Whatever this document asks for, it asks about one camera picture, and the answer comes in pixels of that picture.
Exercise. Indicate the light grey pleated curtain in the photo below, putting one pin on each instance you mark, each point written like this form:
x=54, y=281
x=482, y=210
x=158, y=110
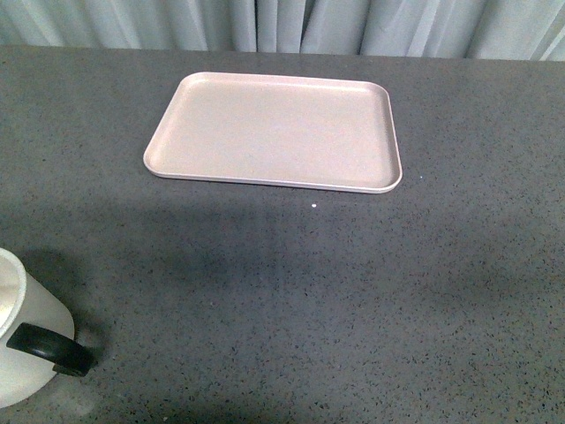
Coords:
x=512, y=30

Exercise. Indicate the beige rectangular plastic tray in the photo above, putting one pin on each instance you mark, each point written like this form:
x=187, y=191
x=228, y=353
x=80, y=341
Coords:
x=325, y=134

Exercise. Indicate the white mug with black handle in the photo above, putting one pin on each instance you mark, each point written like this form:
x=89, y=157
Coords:
x=37, y=335

